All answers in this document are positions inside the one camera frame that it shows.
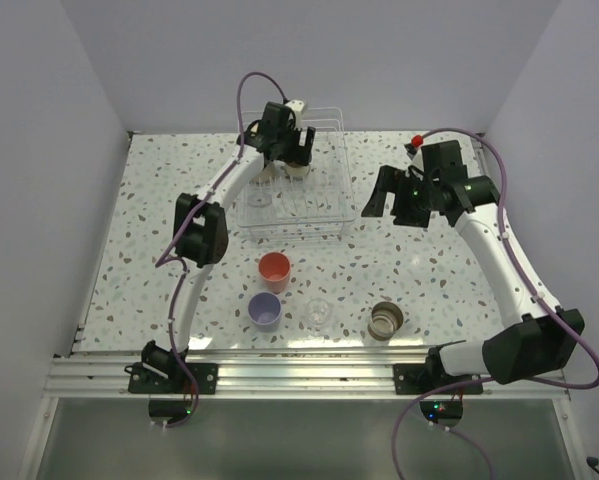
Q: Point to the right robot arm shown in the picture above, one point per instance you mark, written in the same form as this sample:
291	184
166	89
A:
538	334

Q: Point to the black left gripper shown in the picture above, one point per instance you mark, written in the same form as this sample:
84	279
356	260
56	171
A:
299	155

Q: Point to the small clear glass cup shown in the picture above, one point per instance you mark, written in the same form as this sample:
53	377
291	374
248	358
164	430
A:
318	315

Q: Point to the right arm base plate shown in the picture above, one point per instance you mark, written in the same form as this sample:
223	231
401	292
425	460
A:
417	379

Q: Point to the clear faceted glass cup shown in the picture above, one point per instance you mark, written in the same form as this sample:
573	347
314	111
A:
259	208

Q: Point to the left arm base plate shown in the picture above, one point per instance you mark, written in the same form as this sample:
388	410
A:
145	381

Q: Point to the lilac plastic cup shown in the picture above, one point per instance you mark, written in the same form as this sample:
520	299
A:
264	310

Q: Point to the clear wire dish rack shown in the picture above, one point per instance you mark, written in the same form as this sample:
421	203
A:
319	205

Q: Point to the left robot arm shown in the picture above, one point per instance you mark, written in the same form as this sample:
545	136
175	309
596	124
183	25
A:
200	233

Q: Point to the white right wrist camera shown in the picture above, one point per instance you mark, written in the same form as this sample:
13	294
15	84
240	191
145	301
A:
413	147

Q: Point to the coral red plastic cup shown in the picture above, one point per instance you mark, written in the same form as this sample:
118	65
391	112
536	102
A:
274	269

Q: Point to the steel cup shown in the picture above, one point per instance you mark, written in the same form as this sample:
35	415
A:
268	173
295	170
386	318

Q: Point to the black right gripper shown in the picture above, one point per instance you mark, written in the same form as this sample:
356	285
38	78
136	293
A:
393	179

